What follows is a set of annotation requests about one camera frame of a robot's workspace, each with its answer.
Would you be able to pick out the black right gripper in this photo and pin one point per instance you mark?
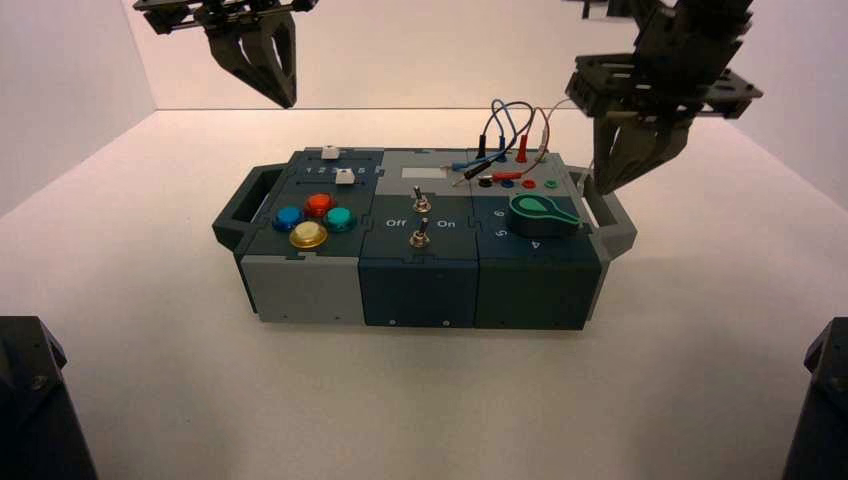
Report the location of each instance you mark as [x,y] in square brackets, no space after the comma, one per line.
[636,83]

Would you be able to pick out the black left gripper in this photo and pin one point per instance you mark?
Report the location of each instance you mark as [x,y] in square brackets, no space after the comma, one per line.
[199,13]

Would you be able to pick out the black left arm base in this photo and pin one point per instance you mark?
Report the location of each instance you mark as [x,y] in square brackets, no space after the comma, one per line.
[33,411]

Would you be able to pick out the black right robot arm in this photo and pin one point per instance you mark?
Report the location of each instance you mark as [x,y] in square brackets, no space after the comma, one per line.
[696,33]

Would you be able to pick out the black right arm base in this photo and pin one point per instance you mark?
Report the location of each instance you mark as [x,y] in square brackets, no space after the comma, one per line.
[821,411]

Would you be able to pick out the green banana jack socket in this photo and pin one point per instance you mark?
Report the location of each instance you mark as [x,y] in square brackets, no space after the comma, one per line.
[550,183]

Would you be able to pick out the red banana jack socket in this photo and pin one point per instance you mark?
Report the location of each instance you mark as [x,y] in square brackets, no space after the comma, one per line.
[528,184]

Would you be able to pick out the green rotary pointer knob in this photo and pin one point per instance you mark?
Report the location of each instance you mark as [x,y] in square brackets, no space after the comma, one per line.
[538,217]

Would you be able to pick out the white slider knob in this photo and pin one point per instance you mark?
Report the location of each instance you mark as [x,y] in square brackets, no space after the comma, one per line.
[330,153]
[344,177]

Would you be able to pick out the blue banana jack socket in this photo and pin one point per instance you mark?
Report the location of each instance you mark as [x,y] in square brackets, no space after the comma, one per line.
[508,184]

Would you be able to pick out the black banana jack socket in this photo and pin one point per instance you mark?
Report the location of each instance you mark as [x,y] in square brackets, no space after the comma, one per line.
[487,183]

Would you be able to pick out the red dome push button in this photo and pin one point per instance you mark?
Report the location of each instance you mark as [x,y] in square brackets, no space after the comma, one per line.
[319,204]

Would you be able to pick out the blue dome push button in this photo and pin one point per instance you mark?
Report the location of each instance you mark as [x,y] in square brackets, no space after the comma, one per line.
[288,218]

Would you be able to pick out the teal dome push button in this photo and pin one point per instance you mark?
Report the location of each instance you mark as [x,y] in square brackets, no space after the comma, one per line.
[340,218]

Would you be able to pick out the yellow dome push button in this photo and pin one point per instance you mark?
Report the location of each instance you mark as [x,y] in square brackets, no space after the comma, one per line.
[308,234]

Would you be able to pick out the pale rectangular display window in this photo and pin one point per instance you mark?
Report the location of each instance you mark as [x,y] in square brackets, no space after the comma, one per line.
[422,173]

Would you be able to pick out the grey and teal control box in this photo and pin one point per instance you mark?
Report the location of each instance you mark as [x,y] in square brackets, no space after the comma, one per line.
[417,285]

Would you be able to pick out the metal toggle switch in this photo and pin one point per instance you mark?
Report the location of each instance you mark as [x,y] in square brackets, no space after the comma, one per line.
[420,236]
[418,200]

